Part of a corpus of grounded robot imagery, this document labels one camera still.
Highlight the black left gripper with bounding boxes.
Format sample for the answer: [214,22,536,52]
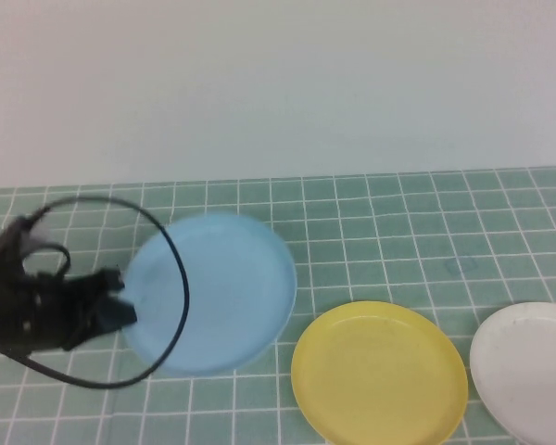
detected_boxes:
[0,265,139,354]

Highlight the light blue plastic plate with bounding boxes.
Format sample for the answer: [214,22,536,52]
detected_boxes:
[120,211,298,377]

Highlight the white plastic plate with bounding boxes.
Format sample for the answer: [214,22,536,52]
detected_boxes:
[469,301,556,445]

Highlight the green white checked tablecloth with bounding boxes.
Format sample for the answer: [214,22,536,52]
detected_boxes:
[0,167,556,445]

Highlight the yellow plastic plate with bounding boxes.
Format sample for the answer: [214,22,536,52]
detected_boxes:
[290,300,470,445]

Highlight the short black cable loop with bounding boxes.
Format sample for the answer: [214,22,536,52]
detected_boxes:
[21,240,72,280]

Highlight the long black camera cable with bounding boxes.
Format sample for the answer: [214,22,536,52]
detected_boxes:
[6,196,191,389]

